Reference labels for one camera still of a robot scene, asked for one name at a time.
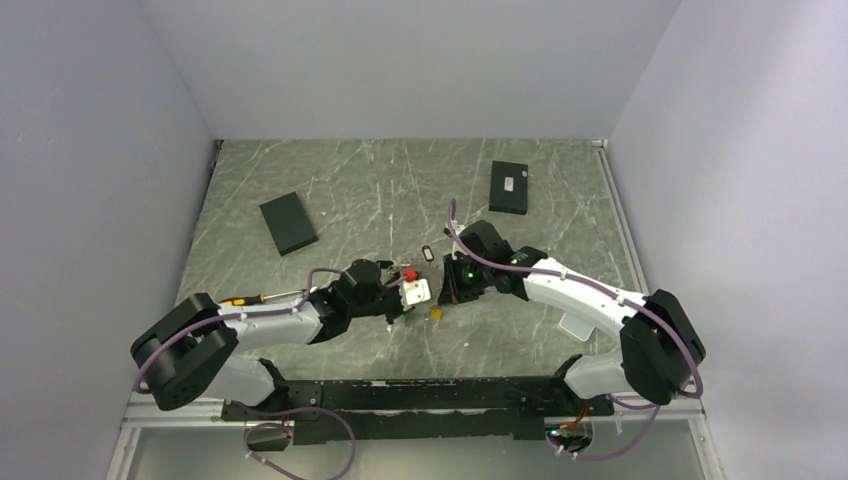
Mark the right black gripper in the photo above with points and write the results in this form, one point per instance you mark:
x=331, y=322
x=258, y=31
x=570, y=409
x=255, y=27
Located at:
x=452, y=292

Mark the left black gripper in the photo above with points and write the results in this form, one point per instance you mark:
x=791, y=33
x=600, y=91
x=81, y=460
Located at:
x=399, y=310

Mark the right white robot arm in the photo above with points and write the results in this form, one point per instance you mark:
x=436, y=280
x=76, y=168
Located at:
x=657, y=351

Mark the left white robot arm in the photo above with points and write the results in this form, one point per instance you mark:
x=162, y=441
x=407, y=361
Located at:
x=194, y=350

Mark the black tag key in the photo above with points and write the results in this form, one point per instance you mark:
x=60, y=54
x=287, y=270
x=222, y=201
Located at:
x=428, y=253

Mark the black box with label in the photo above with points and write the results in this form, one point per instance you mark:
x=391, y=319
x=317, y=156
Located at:
x=509, y=188

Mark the black flat box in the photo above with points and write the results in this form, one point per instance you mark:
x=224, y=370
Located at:
x=289, y=224

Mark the yellow black screwdriver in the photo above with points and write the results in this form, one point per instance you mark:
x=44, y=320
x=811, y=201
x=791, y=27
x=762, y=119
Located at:
x=260, y=299

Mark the translucent plastic lid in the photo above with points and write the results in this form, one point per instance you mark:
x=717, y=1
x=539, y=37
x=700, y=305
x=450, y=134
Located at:
x=575, y=328

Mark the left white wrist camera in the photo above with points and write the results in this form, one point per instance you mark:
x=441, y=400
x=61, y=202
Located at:
x=414, y=288

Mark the black base frame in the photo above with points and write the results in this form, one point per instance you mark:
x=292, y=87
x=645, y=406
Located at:
x=520, y=407

